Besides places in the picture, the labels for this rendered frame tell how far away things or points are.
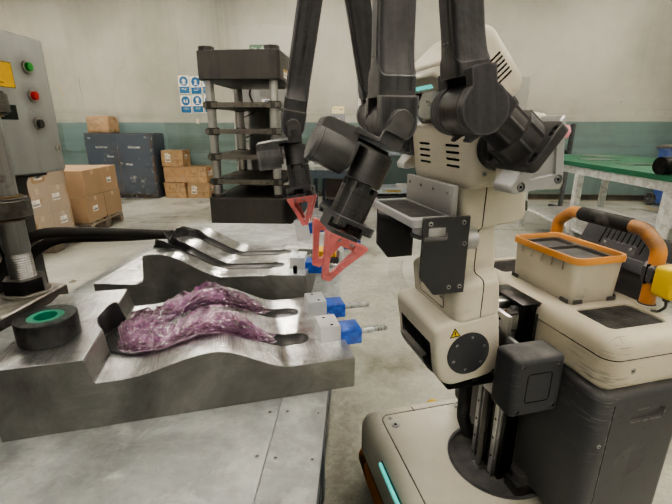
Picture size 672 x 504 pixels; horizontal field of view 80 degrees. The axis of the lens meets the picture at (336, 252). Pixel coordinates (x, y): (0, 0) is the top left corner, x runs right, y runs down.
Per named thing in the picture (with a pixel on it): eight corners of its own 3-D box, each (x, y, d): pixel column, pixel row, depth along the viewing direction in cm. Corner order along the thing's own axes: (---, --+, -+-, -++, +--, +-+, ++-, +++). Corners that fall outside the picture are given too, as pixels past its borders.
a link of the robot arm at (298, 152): (306, 138, 100) (304, 141, 106) (278, 142, 99) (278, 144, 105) (310, 166, 101) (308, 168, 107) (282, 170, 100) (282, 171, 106)
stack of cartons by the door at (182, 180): (217, 195, 748) (213, 149, 723) (210, 198, 717) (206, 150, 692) (173, 195, 755) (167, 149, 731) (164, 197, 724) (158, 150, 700)
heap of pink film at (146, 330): (268, 305, 83) (266, 269, 81) (278, 349, 66) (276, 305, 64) (131, 319, 77) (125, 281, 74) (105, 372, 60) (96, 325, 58)
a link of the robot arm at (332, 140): (418, 115, 56) (395, 117, 64) (348, 74, 52) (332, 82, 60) (381, 194, 58) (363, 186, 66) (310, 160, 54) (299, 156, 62)
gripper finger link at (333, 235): (308, 277, 58) (335, 218, 56) (299, 262, 65) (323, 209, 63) (348, 292, 60) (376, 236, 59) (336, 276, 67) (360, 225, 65)
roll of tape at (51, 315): (90, 322, 64) (86, 302, 63) (67, 348, 57) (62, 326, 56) (35, 326, 63) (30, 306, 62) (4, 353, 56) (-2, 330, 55)
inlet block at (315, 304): (364, 310, 88) (364, 287, 86) (371, 320, 83) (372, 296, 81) (304, 317, 85) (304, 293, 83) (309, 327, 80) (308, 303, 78)
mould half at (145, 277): (317, 272, 118) (316, 228, 114) (306, 311, 94) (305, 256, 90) (150, 270, 121) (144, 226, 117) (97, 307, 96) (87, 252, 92)
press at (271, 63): (306, 207, 635) (303, 65, 574) (285, 231, 489) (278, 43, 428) (248, 206, 644) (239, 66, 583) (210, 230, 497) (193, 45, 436)
